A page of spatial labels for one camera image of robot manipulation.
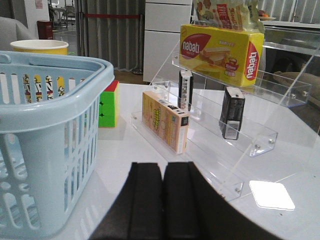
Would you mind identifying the yellow paper cup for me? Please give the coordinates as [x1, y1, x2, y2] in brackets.
[10, 39, 69, 55]

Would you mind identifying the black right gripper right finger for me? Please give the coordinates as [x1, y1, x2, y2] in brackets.
[163, 162, 278, 240]

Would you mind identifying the colourful puzzle cube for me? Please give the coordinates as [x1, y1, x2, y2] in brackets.
[98, 80, 120, 128]

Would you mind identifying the clear acrylic display shelf right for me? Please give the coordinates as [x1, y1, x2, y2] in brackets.
[131, 26, 320, 201]

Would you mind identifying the white filing cabinet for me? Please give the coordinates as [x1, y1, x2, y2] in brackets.
[143, 0, 193, 82]

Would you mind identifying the snack bag on top shelf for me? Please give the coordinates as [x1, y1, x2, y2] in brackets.
[193, 0, 265, 34]

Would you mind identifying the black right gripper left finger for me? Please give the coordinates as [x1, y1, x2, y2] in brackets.
[89, 162, 163, 240]

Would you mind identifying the red box in background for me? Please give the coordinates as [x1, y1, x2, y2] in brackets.
[37, 20, 53, 40]

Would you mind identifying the light blue plastic basket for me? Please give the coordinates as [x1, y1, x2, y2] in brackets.
[0, 51, 115, 240]

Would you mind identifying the black tissue pack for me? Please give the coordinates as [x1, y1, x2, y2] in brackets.
[219, 86, 245, 140]

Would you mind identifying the yellow nabati wafer box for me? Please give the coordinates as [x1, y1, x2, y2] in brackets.
[179, 24, 264, 87]

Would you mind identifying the grey sofa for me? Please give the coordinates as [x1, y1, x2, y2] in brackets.
[0, 17, 38, 51]

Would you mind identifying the black and white small box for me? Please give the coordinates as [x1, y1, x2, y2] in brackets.
[178, 69, 193, 111]

